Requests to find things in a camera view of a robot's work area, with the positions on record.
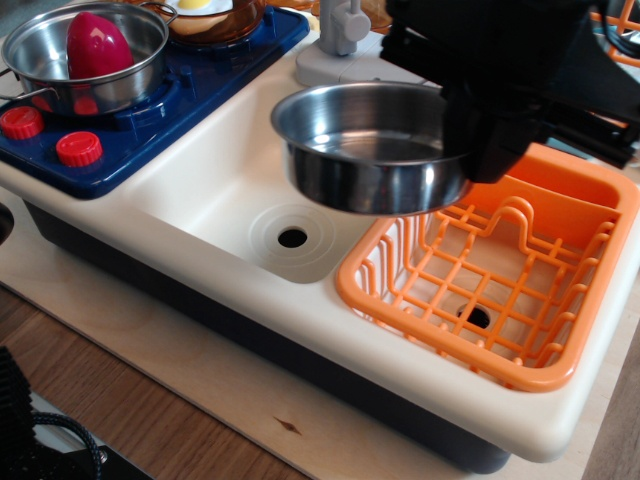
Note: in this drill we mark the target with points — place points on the red stove knob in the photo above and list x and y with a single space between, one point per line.
22 123
79 149

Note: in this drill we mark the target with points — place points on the right red stove knob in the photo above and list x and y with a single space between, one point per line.
79 149

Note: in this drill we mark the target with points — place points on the left red stove knob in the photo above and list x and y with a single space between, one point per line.
22 123

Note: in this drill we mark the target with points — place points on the orange plastic drying rack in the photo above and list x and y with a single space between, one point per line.
506 282

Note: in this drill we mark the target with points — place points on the blue toy stove top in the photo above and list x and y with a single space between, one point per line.
194 82

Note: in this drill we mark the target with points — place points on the grey toy faucet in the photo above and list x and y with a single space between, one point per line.
348 51

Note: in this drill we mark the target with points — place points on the cream toy sink unit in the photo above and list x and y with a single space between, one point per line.
212 229

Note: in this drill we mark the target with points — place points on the orange grid basket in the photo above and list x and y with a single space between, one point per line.
616 28

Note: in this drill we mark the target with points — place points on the amber glass toy pan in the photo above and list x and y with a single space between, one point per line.
227 27

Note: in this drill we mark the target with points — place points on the magenta toy sweet potato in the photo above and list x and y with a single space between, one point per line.
95 47

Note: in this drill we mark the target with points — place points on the black bracket with screw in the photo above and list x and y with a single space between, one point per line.
116 467

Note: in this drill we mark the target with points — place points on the steel pot with handles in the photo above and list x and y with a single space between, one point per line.
36 53

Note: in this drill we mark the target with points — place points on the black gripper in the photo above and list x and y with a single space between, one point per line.
514 73

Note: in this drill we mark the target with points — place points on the small steel frying pan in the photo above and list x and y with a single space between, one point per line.
369 148

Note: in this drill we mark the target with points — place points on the toy fried egg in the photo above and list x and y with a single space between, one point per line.
197 8

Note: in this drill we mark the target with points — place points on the plywood base board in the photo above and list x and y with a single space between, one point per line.
176 399

